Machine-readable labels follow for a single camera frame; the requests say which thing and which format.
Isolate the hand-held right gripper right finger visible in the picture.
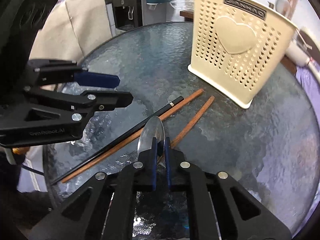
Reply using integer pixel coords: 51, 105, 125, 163
165, 137, 293, 240

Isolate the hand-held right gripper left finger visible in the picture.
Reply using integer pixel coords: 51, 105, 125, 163
27, 137, 158, 240

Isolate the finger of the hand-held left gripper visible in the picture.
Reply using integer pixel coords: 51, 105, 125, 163
5, 87, 134, 131
27, 59, 121, 89

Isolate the metal spoon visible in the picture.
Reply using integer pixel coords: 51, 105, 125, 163
137, 116, 166, 163
275, 0, 292, 18

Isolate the black chopstick with silver band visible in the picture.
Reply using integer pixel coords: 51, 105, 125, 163
51, 95, 185, 185

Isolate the cream plastic utensil holder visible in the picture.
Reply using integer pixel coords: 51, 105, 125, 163
187, 0, 298, 109

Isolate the beige cloth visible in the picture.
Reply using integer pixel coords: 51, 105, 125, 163
17, 0, 113, 193

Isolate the grey water dispenser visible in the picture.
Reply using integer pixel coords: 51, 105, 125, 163
102, 0, 143, 34

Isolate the dark wooden counter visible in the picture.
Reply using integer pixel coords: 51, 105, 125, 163
179, 10, 194, 23

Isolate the purple floral cloth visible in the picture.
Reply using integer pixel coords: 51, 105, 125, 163
295, 65, 320, 103

